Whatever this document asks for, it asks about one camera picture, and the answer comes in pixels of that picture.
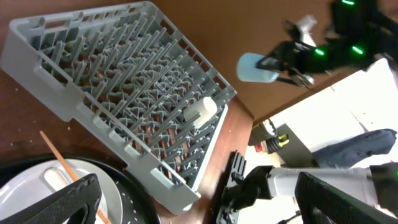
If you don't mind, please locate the white paper cup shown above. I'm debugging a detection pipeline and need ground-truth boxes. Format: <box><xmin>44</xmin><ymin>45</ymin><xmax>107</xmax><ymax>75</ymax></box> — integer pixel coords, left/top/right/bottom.
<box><xmin>183</xmin><ymin>96</ymin><xmax>218</xmax><ymax>129</ymax></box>

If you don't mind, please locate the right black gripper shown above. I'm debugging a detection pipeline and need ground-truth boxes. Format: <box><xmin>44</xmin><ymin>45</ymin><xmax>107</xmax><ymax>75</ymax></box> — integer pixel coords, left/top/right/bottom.
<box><xmin>256</xmin><ymin>40</ymin><xmax>317</xmax><ymax>88</ymax></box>

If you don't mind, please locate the white plastic fork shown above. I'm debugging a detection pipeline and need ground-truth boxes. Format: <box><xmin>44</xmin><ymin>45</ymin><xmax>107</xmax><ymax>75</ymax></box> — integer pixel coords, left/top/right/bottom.
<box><xmin>44</xmin><ymin>167</ymin><xmax>70</xmax><ymax>191</ymax></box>

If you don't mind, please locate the grey plastic dishwasher rack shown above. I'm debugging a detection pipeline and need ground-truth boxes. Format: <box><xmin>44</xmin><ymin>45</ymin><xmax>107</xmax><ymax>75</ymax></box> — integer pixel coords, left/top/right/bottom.
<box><xmin>1</xmin><ymin>1</ymin><xmax>236</xmax><ymax>215</ymax></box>

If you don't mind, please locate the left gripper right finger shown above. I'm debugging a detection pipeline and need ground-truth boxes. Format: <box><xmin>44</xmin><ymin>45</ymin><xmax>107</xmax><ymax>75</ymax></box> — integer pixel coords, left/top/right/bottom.
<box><xmin>295</xmin><ymin>172</ymin><xmax>397</xmax><ymax>224</ymax></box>

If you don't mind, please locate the light blue plastic cup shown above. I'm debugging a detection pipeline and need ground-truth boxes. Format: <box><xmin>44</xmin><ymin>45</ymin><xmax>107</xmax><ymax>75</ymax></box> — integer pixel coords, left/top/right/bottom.
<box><xmin>236</xmin><ymin>53</ymin><xmax>279</xmax><ymax>83</ymax></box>

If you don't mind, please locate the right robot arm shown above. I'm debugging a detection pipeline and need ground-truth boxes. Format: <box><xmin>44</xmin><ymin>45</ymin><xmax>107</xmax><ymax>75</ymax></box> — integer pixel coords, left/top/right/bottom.
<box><xmin>255</xmin><ymin>1</ymin><xmax>397</xmax><ymax>88</ymax></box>

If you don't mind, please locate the grey round plate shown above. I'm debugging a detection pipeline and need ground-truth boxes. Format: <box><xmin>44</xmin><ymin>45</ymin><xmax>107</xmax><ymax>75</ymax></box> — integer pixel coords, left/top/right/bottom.
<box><xmin>1</xmin><ymin>159</ymin><xmax>123</xmax><ymax>223</ymax></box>

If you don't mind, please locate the wooden chopstick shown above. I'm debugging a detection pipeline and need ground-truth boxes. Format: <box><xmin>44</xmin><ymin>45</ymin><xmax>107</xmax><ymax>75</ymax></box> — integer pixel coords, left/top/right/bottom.
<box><xmin>39</xmin><ymin>131</ymin><xmax>111</xmax><ymax>224</ymax></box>

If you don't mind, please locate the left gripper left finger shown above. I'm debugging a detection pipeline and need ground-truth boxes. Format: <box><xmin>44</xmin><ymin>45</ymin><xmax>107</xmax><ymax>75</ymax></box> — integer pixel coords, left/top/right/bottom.
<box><xmin>1</xmin><ymin>174</ymin><xmax>102</xmax><ymax>224</ymax></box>

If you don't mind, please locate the round black serving tray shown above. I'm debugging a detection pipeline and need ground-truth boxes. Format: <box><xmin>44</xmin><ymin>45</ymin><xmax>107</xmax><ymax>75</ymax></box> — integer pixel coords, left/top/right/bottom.
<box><xmin>1</xmin><ymin>153</ymin><xmax>160</xmax><ymax>224</ymax></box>

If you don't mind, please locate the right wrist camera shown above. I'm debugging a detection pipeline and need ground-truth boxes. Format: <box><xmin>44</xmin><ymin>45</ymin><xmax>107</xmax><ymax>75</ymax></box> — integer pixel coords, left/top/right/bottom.
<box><xmin>285</xmin><ymin>14</ymin><xmax>317</xmax><ymax>47</ymax></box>

